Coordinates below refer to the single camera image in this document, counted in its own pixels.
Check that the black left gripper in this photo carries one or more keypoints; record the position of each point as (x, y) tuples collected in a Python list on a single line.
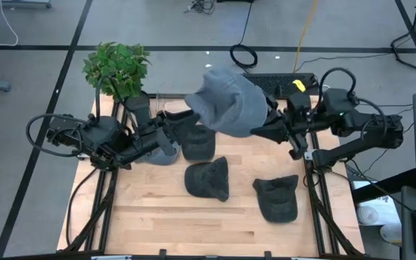
[(154, 135)]

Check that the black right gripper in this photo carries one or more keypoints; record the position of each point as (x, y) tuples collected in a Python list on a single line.
[(296, 135)]

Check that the dark grey cap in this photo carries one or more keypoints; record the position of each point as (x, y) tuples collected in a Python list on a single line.
[(276, 200), (199, 144), (206, 178)]

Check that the light grey cap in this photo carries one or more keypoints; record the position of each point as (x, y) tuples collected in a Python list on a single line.
[(159, 159), (229, 104)]

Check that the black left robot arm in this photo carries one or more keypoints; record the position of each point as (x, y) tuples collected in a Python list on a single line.
[(103, 133)]

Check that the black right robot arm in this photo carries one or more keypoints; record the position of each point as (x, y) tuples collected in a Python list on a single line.
[(370, 126)]

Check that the black computer case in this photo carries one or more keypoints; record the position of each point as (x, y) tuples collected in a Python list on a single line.
[(276, 81)]

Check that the yellow clip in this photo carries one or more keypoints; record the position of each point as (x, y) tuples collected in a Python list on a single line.
[(299, 85)]

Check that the green potted plant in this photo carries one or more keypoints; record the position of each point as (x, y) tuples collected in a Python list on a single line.
[(116, 66)]

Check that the black beam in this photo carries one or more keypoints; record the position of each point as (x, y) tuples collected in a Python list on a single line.
[(381, 186)]

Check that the white roll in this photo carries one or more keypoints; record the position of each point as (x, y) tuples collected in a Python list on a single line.
[(391, 233), (367, 215)]

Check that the grey denim shorts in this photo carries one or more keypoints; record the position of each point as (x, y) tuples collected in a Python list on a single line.
[(106, 231)]

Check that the white printed sheet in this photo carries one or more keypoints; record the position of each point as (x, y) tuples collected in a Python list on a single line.
[(385, 206)]

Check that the grey metal bar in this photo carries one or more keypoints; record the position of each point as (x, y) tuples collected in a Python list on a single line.
[(20, 3)]

